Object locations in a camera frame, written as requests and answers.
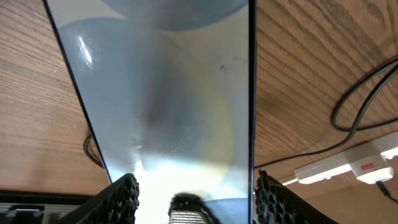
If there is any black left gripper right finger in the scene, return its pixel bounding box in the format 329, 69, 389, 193
255, 170, 336, 224

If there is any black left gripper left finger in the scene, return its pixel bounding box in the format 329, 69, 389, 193
57, 173, 139, 224

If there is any black USB charging cable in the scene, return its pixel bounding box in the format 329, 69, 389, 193
82, 57, 398, 205

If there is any Samsung Galaxy smartphone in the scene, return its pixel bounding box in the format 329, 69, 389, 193
44, 0, 256, 223

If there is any white charger plug adapter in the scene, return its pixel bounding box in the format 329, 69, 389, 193
349, 154, 394, 184

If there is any white power strip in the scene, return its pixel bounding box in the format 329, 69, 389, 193
283, 132, 397, 185

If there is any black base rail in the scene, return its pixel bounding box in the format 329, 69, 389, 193
1, 190, 91, 224

